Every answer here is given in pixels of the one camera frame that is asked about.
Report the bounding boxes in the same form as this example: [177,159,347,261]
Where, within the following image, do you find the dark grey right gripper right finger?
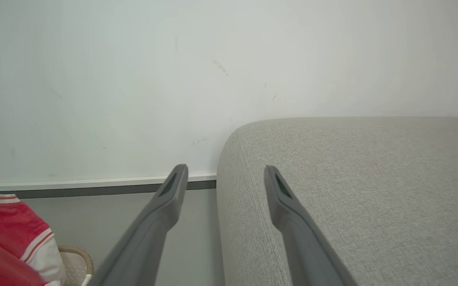
[264,165,359,286]

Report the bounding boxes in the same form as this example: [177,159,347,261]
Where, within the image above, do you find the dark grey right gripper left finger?
[87,164,189,286]

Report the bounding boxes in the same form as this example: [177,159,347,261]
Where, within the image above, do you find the red and white striped garment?
[0,190,67,286]

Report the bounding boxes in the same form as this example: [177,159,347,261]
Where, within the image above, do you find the white perforated laundry basket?
[58,246,94,286]

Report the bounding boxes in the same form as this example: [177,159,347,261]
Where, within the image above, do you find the light grey fabric sofa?
[216,116,458,286]

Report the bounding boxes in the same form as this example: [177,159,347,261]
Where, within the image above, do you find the white and grey baseboard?
[0,173,217,199]

